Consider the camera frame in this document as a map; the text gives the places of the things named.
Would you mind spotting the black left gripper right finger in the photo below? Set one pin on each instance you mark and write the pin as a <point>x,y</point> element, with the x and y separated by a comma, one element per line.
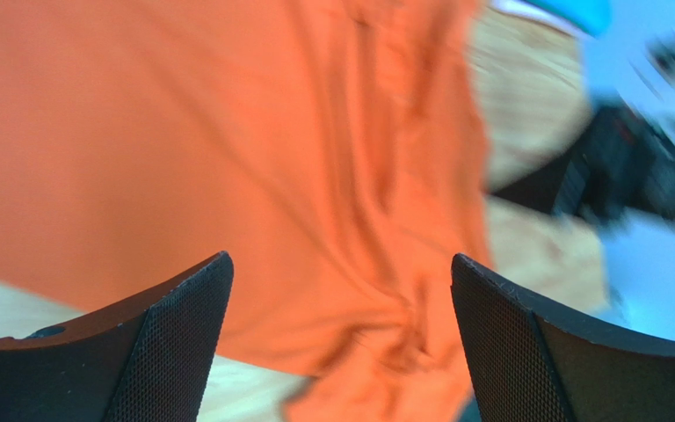
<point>531,358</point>

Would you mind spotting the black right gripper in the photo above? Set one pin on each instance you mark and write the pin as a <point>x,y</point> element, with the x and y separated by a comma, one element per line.
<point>621,161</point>

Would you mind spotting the folded pink t-shirt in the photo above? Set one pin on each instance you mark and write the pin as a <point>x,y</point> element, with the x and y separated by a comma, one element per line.
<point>522,9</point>

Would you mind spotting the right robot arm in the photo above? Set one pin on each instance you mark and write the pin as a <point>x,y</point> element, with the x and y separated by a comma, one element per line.
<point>640,251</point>

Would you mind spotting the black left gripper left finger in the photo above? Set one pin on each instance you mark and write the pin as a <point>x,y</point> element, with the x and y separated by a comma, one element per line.
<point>145,358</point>

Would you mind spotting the folded blue t-shirt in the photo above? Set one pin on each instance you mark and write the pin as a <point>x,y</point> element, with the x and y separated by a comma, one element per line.
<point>588,18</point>

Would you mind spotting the orange t-shirt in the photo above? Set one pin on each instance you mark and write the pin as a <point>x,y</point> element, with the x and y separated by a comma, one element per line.
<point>332,148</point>

